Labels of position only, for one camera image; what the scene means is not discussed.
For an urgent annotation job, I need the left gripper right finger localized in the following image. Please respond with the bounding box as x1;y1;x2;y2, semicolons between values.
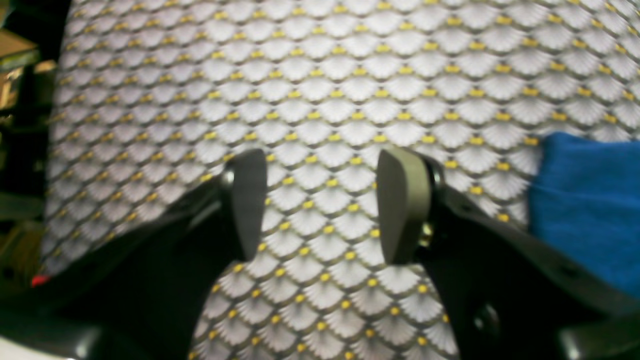
375;146;639;360

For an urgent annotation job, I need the blue long-sleeve T-shirt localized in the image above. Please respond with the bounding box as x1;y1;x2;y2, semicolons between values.
528;132;640;299

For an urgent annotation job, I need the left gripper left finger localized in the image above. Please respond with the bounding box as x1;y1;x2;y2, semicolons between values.
1;149;268;360

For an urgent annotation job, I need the fan-patterned table cloth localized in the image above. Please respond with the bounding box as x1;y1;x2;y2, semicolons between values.
42;0;640;360

